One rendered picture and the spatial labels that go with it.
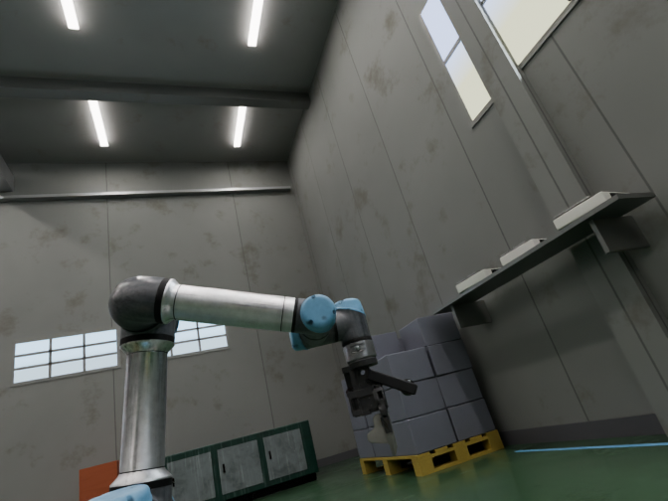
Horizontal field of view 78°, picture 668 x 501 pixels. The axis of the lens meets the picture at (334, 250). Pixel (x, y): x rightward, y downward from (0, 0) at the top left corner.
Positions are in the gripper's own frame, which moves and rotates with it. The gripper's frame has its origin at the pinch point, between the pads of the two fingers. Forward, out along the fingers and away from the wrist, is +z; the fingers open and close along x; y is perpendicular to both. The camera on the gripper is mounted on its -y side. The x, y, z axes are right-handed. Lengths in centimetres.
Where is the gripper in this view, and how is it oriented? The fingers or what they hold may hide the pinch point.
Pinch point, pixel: (396, 448)
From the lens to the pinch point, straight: 102.1
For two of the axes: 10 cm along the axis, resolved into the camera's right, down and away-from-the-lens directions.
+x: -1.5, -3.6, -9.2
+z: 2.4, 8.9, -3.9
